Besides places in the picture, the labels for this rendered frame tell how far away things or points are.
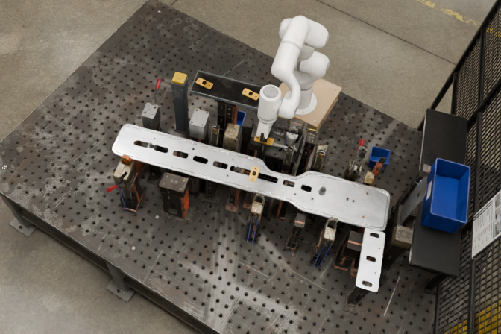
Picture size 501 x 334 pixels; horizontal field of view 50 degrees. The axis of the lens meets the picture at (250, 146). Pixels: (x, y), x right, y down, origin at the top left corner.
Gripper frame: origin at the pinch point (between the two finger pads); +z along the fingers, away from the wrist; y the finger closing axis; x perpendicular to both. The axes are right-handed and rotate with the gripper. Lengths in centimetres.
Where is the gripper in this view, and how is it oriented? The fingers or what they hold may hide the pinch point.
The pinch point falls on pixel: (264, 136)
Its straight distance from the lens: 236.9
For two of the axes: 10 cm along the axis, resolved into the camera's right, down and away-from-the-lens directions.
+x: 9.4, 3.0, -1.3
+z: -0.6, 5.4, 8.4
